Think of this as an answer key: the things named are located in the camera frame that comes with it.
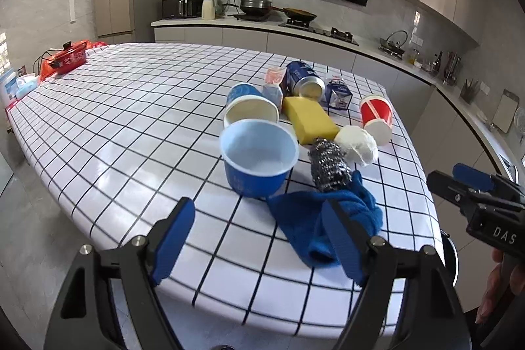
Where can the utensil holder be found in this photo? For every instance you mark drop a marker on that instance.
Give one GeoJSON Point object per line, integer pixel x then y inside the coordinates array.
{"type": "Point", "coordinates": [451, 71]}

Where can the black wok with lid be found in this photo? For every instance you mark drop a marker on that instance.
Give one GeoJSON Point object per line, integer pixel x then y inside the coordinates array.
{"type": "Point", "coordinates": [254, 5]}

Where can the red and white carton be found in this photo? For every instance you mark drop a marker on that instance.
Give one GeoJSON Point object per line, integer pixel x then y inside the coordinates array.
{"type": "Point", "coordinates": [274, 76]}

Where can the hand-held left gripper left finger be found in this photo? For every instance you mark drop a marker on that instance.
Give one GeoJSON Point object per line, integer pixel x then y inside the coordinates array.
{"type": "Point", "coordinates": [174, 239]}

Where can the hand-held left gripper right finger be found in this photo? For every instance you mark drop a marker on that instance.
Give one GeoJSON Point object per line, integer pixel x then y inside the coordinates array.
{"type": "Point", "coordinates": [342, 247]}

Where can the steel stovetop kettle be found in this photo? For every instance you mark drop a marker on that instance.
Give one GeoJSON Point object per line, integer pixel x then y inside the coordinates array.
{"type": "Point", "coordinates": [393, 44]}

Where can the yellow sponge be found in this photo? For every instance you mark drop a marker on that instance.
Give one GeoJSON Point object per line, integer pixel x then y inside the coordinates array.
{"type": "Point", "coordinates": [307, 116]}

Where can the black gas stove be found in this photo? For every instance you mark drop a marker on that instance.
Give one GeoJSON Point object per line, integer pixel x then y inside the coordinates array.
{"type": "Point", "coordinates": [320, 31]}

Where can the white paper sheet on wall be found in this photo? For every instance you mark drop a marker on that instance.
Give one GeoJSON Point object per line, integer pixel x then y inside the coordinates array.
{"type": "Point", "coordinates": [73, 7]}

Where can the red plastic bag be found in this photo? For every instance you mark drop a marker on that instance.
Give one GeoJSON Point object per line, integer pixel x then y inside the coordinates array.
{"type": "Point", "coordinates": [44, 69]}

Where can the blue drink can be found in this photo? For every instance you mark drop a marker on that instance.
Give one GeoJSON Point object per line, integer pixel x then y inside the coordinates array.
{"type": "Point", "coordinates": [299, 77]}

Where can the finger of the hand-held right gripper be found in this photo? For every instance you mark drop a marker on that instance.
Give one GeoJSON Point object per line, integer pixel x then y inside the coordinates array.
{"type": "Point", "coordinates": [443, 186]}
{"type": "Point", "coordinates": [471, 173]}

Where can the person's right hand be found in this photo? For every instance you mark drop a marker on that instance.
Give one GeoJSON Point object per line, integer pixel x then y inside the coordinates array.
{"type": "Point", "coordinates": [494, 288]}

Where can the induction cooker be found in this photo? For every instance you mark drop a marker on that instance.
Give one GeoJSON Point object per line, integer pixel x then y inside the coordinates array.
{"type": "Point", "coordinates": [250, 17]}

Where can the light blue cloth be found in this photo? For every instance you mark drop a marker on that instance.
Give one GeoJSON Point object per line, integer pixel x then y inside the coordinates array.
{"type": "Point", "coordinates": [26, 87]}

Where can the knife block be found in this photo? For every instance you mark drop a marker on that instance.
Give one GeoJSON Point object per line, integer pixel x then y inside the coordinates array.
{"type": "Point", "coordinates": [468, 91]}

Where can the red paper cup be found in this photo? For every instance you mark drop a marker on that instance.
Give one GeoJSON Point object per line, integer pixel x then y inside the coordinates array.
{"type": "Point", "coordinates": [376, 114]}

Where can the blue paper cup upright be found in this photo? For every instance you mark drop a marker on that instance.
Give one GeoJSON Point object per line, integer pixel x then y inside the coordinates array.
{"type": "Point", "coordinates": [254, 177]}

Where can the black microwave oven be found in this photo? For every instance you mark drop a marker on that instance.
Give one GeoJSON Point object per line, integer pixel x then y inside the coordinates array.
{"type": "Point", "coordinates": [180, 7]}

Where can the dark glass bottle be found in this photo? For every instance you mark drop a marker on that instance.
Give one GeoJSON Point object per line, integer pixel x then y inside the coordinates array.
{"type": "Point", "coordinates": [438, 65]}

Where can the red cooking pot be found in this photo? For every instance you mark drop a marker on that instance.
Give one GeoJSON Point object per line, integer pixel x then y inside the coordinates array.
{"type": "Point", "coordinates": [67, 59]}

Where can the white jug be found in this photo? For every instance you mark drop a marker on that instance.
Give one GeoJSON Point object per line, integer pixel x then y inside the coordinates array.
{"type": "Point", "coordinates": [208, 9]}

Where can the black frying pan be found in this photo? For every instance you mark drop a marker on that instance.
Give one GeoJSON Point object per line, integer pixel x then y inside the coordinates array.
{"type": "Point", "coordinates": [299, 13]}

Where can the steel wool scrubber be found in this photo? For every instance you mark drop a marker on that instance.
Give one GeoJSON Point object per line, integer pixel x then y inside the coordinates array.
{"type": "Point", "coordinates": [328, 165]}

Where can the blue and white carton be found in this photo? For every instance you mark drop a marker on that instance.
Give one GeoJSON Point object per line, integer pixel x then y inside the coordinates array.
{"type": "Point", "coordinates": [338, 95]}

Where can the white crumpled paper ball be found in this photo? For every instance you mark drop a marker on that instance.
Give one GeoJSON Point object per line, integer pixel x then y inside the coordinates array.
{"type": "Point", "coordinates": [357, 145]}

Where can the pale cutting board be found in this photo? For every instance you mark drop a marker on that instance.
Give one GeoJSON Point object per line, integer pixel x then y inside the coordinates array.
{"type": "Point", "coordinates": [505, 112]}

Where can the grey electric kettle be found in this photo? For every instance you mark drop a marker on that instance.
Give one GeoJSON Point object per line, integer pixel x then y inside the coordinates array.
{"type": "Point", "coordinates": [220, 5]}

